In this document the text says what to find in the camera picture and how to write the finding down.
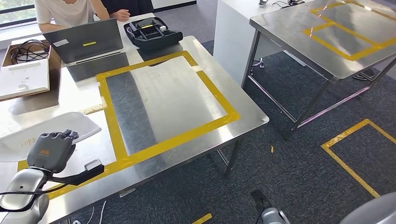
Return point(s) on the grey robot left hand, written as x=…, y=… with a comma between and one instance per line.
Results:
x=51, y=153

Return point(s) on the white plastic part with lettering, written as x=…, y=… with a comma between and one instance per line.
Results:
x=24, y=139

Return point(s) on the grey robot right shoulder shell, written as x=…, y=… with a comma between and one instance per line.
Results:
x=371, y=211

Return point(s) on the stainless steel workbench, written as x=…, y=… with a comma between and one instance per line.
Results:
x=173, y=102
x=294, y=40

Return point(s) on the beige masking tape strip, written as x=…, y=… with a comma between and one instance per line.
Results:
x=92, y=109

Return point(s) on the white foam board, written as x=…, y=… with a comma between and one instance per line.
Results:
x=21, y=80

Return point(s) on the brown cardboard box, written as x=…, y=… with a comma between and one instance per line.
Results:
x=55, y=58

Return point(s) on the grey laptop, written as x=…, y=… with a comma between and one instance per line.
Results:
x=77, y=34

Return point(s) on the person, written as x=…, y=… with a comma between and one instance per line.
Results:
x=65, y=12
x=136, y=6

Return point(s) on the person's hand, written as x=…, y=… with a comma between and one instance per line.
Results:
x=121, y=15

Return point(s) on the black equipment case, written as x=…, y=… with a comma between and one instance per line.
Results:
x=167, y=38

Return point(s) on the yellow floor tape square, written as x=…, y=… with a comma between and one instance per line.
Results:
x=202, y=219
x=343, y=134

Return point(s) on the small yellow tape scrap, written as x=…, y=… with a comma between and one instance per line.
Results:
x=272, y=149

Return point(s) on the chrome chair base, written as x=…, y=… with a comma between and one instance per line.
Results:
x=257, y=63

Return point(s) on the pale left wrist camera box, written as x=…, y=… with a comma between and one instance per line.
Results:
x=92, y=164

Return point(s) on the yellow tape frame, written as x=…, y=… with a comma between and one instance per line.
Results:
x=173, y=141
x=328, y=45

